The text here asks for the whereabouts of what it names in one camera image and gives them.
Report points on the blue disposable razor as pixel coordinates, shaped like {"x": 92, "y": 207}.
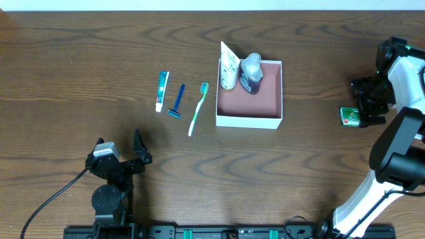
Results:
{"x": 173, "y": 112}

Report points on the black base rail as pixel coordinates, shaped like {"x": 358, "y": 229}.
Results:
{"x": 138, "y": 231}

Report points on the white cardboard box pink inside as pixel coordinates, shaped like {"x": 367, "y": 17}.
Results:
{"x": 264, "y": 110}

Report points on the green white soap box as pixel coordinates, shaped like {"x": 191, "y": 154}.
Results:
{"x": 349, "y": 117}

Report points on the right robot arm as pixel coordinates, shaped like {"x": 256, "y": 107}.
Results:
{"x": 396, "y": 166}

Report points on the blue soap pump bottle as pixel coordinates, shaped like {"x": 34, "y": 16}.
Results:
{"x": 251, "y": 73}

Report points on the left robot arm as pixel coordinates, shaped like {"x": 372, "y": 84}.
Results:
{"x": 113, "y": 202}

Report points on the white lotion tube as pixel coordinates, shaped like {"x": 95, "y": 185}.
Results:
{"x": 229, "y": 65}

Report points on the green white toothpaste tube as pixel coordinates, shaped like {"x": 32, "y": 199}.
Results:
{"x": 162, "y": 85}

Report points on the green white toothbrush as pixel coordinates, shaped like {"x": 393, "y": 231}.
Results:
{"x": 204, "y": 90}

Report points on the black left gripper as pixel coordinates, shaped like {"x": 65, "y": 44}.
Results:
{"x": 123, "y": 164}

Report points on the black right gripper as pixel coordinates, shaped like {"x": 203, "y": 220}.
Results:
{"x": 366, "y": 107}

